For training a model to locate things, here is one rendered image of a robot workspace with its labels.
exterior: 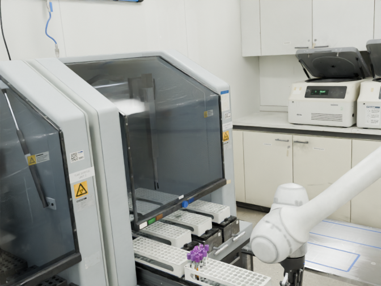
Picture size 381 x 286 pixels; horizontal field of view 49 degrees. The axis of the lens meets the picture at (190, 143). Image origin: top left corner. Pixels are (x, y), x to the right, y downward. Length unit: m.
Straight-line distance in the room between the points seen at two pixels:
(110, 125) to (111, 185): 0.21
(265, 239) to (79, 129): 0.69
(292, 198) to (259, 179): 2.86
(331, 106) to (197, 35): 1.27
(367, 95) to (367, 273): 2.12
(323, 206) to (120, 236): 0.80
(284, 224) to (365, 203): 2.68
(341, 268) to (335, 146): 2.12
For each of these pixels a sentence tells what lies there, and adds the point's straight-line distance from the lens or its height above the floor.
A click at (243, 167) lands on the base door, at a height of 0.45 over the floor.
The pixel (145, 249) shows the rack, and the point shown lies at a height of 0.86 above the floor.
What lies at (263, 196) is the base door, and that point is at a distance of 4.09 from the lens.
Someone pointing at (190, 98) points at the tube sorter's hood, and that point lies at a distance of 1.79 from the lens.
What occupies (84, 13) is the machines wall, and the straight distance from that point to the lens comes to 2.84.
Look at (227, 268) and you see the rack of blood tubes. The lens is 1.52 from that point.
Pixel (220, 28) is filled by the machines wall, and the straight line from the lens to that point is 3.97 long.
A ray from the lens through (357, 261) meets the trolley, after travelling 1.69.
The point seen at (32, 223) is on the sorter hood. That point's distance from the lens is 1.32.
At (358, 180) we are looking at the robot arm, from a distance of 1.08.
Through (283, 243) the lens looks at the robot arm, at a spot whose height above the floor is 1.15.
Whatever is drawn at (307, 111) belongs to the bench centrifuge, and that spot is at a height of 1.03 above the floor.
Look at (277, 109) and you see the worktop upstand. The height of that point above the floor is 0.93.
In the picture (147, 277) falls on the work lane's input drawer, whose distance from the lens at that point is 1.68.
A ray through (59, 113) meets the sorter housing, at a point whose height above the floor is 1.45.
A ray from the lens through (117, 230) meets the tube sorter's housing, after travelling 1.56.
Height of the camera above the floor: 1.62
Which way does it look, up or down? 13 degrees down
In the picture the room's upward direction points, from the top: 4 degrees counter-clockwise
